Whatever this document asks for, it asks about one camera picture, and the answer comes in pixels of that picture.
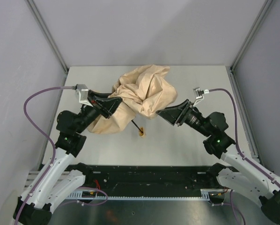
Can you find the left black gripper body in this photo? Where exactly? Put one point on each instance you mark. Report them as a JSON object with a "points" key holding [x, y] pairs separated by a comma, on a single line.
{"points": [[100, 108]]}

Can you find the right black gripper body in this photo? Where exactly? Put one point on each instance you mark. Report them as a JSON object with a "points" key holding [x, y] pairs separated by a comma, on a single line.
{"points": [[182, 113]]}

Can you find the beige folding umbrella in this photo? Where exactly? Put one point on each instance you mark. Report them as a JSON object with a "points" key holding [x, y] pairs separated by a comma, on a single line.
{"points": [[144, 91]]}

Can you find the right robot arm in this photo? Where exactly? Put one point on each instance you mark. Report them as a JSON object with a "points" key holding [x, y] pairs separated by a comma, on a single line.
{"points": [[251, 180]]}

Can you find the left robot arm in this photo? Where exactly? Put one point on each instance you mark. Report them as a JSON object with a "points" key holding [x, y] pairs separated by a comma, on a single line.
{"points": [[45, 194]]}

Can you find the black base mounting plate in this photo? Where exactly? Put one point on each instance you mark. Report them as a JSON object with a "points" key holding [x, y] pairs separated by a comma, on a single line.
{"points": [[148, 179]]}

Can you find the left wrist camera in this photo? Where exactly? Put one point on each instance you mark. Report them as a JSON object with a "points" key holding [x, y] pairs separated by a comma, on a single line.
{"points": [[81, 91]]}

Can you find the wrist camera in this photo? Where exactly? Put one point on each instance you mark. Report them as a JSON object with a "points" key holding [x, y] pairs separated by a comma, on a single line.
{"points": [[81, 91], [199, 95]]}

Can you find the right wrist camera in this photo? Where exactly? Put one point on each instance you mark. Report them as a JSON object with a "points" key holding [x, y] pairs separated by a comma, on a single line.
{"points": [[199, 95]]}

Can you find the white slotted cable duct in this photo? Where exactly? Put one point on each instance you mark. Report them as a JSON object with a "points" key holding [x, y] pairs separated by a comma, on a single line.
{"points": [[189, 195]]}

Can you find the left aluminium frame post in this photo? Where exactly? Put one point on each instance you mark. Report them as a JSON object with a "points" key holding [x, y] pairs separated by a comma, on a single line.
{"points": [[46, 33]]}

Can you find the aluminium frame post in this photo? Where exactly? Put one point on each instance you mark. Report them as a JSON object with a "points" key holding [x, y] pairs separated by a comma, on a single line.
{"points": [[262, 15], [46, 33]]}

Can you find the right aluminium frame post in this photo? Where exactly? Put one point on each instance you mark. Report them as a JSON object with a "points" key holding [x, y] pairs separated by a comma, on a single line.
{"points": [[262, 15]]}

